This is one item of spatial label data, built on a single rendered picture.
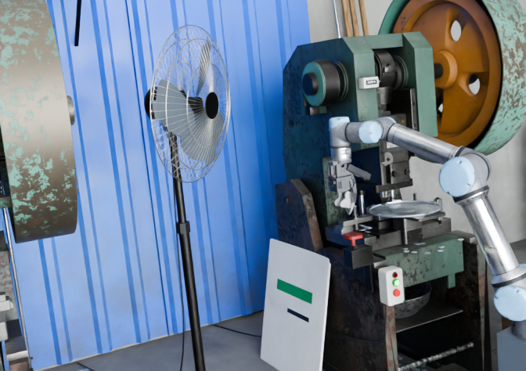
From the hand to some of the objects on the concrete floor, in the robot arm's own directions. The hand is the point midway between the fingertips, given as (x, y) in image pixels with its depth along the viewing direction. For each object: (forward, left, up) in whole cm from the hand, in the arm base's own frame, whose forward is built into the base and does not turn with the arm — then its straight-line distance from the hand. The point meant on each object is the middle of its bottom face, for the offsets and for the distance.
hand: (350, 210), depth 240 cm
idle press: (+82, +128, -85) cm, 174 cm away
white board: (+54, -9, -85) cm, 101 cm away
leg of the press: (+35, -12, -85) cm, 93 cm away
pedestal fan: (+80, +44, -85) cm, 124 cm away
